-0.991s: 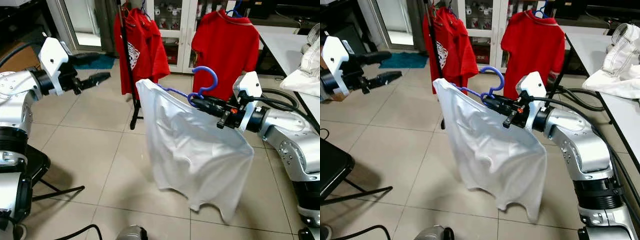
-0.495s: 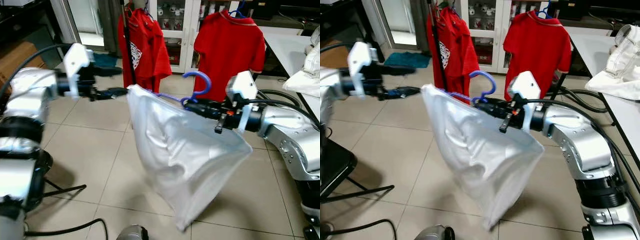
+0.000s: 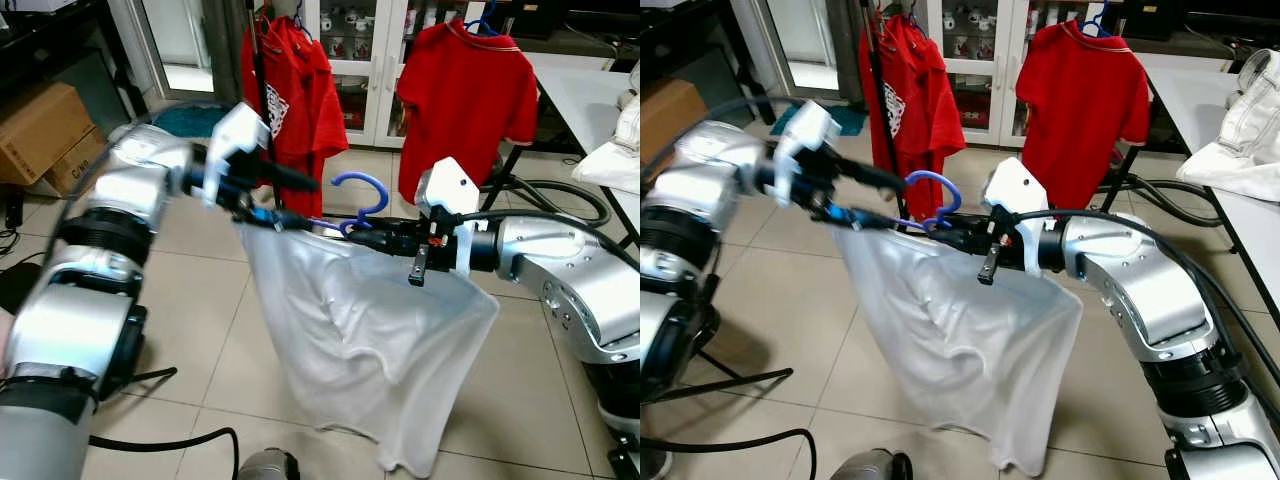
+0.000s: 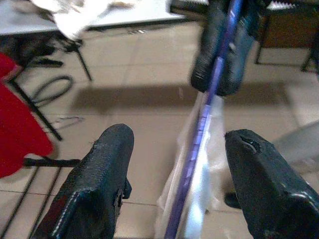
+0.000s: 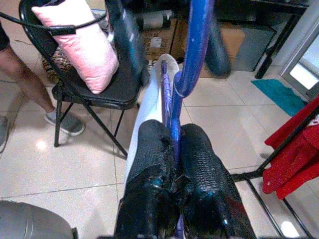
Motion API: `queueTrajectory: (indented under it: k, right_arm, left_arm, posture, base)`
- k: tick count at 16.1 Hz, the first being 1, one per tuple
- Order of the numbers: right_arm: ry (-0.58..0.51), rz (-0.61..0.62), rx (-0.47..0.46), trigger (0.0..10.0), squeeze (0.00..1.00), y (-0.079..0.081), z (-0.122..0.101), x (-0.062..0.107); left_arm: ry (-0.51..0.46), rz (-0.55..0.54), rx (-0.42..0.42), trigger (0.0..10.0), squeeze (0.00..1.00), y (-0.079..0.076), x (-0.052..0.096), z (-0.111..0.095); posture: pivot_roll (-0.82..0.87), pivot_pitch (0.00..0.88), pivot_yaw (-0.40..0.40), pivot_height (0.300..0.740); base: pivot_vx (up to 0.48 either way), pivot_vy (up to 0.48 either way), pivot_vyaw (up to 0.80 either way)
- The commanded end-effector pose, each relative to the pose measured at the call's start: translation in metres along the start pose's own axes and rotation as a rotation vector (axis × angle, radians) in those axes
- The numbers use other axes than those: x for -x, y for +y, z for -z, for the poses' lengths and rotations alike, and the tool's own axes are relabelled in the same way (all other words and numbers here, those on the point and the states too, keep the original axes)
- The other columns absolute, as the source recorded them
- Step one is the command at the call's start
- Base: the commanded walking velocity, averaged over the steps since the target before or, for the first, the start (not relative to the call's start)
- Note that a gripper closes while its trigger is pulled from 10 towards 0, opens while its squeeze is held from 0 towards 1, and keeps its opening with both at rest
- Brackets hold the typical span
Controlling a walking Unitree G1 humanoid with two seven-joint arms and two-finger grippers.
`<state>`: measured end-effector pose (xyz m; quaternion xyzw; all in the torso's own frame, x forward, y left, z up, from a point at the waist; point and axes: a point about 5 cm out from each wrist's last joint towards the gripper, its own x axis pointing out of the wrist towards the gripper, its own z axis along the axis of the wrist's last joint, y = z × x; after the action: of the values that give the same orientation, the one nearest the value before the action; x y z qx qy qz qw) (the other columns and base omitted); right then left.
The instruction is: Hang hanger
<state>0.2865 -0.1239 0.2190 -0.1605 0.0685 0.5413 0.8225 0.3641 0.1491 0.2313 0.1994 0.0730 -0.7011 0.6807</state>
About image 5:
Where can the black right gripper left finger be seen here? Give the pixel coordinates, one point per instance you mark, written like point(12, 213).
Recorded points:
point(149, 161)

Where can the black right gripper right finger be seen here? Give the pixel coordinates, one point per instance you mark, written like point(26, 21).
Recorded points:
point(207, 161)

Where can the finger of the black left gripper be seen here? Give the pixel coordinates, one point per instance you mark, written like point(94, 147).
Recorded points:
point(129, 37)
point(219, 49)

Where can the purple plastic hanger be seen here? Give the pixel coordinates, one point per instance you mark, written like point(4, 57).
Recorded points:
point(197, 37)

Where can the plain white T-shirt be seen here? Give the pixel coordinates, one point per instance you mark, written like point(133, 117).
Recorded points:
point(147, 107)

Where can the large plain cardboard box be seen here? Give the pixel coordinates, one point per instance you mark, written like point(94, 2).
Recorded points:
point(235, 42)

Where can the printed cardboard box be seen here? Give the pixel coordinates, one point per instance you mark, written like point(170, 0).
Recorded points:
point(159, 42)

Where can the grey metal case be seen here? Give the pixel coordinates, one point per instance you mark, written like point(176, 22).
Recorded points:
point(256, 47)

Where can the chrome and black clothes rack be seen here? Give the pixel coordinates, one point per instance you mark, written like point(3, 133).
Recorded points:
point(245, 176)

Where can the pink pillow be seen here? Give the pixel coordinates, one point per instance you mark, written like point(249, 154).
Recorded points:
point(82, 49)

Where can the black folding chair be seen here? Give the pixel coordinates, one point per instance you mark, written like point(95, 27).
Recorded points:
point(112, 93)

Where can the black desk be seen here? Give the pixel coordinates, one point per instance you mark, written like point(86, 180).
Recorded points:
point(261, 3)

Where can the teal floor mat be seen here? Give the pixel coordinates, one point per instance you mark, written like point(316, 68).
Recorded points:
point(276, 97)

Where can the red shirt with white print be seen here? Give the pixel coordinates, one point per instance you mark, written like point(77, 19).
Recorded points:
point(286, 179)

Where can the aluminium sliding glass door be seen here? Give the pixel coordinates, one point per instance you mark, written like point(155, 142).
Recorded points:
point(304, 74)

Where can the grey sneaker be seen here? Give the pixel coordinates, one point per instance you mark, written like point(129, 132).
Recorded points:
point(67, 123)
point(3, 134)

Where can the plain red shirt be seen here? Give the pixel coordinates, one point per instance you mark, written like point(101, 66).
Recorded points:
point(294, 124)

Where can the person's bare leg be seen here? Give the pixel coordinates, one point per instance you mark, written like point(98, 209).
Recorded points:
point(27, 82)

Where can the black shorts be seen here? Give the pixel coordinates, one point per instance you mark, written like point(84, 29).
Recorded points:
point(3, 37)

